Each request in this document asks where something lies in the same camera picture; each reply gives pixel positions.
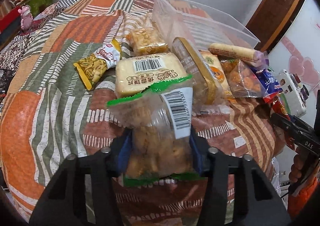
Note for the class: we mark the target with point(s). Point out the cream bread slice package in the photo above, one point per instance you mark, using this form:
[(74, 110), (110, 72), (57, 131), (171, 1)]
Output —
[(135, 74)]

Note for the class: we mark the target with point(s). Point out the right hand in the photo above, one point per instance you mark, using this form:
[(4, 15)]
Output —
[(296, 168)]

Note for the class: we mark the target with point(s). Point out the patchwork quilt bedspread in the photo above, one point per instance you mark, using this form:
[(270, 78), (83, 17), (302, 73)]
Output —
[(48, 114)]

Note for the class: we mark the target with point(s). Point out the orange sleeve forearm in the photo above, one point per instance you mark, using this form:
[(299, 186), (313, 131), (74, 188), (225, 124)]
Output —
[(296, 204)]

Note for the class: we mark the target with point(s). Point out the blue snack bag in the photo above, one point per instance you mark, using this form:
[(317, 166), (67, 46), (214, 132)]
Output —
[(269, 82)]

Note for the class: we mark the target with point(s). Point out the white stickered appliance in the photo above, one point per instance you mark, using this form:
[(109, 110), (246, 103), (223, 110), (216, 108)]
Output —
[(294, 94)]

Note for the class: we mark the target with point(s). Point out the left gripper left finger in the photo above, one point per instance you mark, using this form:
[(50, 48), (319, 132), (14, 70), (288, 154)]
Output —
[(63, 202)]

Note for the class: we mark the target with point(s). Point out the gold-rimmed clear cookie tray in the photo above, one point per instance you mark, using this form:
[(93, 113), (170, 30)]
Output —
[(206, 88)]

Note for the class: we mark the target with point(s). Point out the clear plastic storage bin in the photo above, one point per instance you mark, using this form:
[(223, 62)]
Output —
[(200, 24)]

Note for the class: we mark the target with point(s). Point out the red snack bag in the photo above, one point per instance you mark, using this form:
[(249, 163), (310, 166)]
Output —
[(275, 105)]

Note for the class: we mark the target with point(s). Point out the clear fried snack bag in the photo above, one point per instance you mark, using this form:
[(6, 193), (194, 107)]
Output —
[(147, 41)]

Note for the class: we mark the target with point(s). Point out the brown wooden door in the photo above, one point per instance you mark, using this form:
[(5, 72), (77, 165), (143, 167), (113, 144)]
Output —
[(271, 20)]

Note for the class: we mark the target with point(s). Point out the yellow white Kaka chips bag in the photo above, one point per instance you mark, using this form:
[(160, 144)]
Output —
[(92, 68)]

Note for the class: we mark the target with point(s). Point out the green-edged clear snack bag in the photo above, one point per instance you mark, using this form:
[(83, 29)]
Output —
[(160, 120)]

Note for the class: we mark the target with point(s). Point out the orange cartoon bread package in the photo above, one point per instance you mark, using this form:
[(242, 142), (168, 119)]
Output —
[(216, 67)]

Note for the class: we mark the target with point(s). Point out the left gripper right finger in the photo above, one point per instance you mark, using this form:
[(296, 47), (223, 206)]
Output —
[(255, 201)]

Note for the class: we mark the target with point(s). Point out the long biscuit roll purple end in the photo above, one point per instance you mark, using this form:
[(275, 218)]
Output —
[(252, 57)]

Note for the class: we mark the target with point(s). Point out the orange puffs clear bag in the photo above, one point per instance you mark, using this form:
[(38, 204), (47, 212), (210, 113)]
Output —
[(242, 81)]

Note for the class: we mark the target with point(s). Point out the pink plush toy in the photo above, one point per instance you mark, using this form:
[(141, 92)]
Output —
[(26, 17)]

